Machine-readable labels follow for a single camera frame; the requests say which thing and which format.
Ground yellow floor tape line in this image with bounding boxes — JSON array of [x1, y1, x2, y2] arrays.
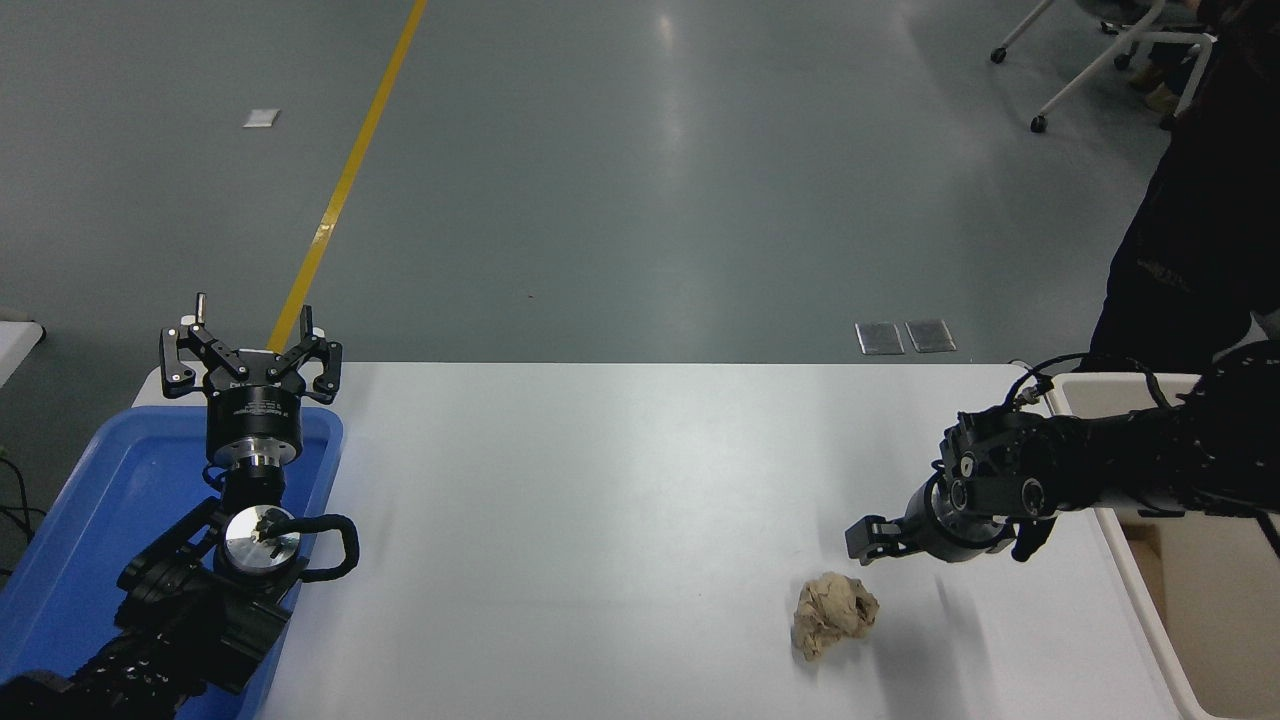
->
[[267, 0, 430, 354]]

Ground large pale plastic bin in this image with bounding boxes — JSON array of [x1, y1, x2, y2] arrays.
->
[[1045, 372, 1280, 720]]

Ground black floor cables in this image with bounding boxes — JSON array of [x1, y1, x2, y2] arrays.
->
[[0, 448, 47, 579]]

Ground person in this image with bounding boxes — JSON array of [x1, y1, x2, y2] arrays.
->
[[1128, 40, 1201, 117], [1088, 0, 1280, 376]]

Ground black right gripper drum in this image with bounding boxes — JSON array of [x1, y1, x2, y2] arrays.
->
[[902, 474, 1013, 565]]

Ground tan paper ball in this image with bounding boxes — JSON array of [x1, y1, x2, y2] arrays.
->
[[792, 571, 881, 662]]

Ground blue plastic tray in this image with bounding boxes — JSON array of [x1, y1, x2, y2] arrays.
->
[[0, 405, 344, 720]]

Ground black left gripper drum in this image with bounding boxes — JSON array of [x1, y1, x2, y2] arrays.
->
[[206, 376, 305, 465]]

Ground small white side table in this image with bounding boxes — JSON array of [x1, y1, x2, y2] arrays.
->
[[0, 319, 47, 389]]

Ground white-legged wheeled chair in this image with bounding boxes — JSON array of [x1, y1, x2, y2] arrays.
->
[[990, 0, 1217, 134]]

